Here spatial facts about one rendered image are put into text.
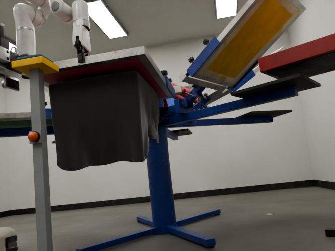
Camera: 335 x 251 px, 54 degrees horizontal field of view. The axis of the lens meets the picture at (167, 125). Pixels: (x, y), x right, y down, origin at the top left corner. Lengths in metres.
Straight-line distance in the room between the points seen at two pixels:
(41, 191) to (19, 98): 6.27
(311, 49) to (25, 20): 1.56
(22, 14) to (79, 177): 5.03
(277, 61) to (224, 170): 4.16
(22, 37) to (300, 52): 1.52
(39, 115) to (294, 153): 5.27
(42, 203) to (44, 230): 0.10
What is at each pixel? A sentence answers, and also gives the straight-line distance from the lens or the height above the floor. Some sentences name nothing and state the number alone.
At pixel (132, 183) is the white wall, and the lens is 6.32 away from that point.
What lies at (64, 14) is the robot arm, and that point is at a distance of 1.66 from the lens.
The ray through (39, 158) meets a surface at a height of 0.57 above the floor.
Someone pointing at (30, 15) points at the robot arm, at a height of 1.38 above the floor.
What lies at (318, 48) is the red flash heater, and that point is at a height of 1.05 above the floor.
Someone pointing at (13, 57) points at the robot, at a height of 1.10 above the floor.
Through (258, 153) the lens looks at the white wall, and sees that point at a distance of 6.09.
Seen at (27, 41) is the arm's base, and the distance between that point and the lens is 1.91.
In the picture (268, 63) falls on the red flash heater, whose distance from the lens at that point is 2.10.
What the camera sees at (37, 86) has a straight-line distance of 1.38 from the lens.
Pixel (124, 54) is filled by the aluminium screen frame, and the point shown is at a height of 1.00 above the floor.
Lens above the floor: 0.45
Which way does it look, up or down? 9 degrees up
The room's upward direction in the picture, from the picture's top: 6 degrees counter-clockwise
